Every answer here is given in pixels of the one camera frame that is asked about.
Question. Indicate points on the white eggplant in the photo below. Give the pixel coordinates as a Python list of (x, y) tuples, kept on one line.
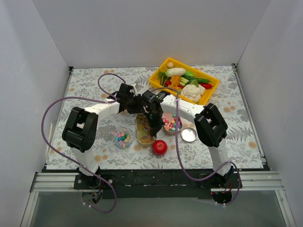
[(175, 72)]

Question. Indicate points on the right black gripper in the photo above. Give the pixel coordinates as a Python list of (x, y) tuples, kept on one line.
[(153, 116)]

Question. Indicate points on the yellow plastic bin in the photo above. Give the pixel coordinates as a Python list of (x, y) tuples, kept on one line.
[(157, 82)]

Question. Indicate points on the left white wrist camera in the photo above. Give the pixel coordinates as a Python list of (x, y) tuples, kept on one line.
[(133, 89)]

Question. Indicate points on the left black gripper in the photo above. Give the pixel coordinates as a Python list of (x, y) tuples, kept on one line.
[(133, 107)]

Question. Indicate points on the small beige mushroom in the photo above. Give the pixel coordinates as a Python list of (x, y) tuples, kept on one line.
[(170, 64)]

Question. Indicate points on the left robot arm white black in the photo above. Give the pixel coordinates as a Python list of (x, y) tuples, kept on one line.
[(81, 128)]

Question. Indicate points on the pink tray colourful candies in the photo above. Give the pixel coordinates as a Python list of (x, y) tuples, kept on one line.
[(170, 125)]

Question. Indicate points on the red apple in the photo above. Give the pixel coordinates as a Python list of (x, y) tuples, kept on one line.
[(159, 147)]

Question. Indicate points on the aluminium rail frame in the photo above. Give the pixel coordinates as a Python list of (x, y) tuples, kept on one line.
[(261, 203)]

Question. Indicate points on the beige tray gummy candies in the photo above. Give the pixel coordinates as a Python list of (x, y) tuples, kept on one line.
[(144, 131)]

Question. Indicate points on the orange yellow pepper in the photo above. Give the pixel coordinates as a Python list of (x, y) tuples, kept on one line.
[(175, 82)]

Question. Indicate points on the clear glass jar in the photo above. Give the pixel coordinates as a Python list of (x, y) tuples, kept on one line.
[(122, 138)]

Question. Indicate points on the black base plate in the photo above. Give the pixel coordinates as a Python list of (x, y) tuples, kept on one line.
[(152, 183)]

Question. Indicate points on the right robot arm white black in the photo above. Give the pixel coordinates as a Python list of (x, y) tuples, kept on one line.
[(210, 126)]

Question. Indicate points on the green cucumber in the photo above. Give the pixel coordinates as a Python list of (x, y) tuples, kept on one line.
[(199, 80)]

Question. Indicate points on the red chili pepper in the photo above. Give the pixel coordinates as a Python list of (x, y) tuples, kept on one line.
[(206, 86)]

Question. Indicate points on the white cauliflower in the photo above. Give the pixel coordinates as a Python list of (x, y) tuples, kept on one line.
[(193, 92)]

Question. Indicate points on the silver jar lid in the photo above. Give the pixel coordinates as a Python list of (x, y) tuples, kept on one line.
[(188, 134)]

